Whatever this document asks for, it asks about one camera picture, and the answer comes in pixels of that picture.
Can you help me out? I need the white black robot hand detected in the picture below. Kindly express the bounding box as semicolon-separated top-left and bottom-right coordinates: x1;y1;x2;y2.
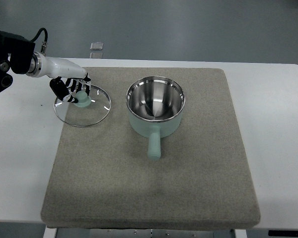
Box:
26;52;91;104

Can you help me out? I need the glass lid with green knob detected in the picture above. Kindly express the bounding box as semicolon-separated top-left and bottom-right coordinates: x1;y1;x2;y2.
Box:
54;85;111;127

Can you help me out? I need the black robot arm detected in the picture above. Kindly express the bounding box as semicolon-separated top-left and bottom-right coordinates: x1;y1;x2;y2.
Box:
0;31;35;92

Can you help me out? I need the mint green saucepan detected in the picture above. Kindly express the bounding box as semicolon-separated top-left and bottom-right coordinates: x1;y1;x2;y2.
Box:
126;76;186;161

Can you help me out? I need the grey felt mat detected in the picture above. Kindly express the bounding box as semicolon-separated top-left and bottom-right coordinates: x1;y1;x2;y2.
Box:
40;66;261;229

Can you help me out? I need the black cable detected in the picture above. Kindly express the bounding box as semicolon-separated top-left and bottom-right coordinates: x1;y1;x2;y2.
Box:
31;27;49;54

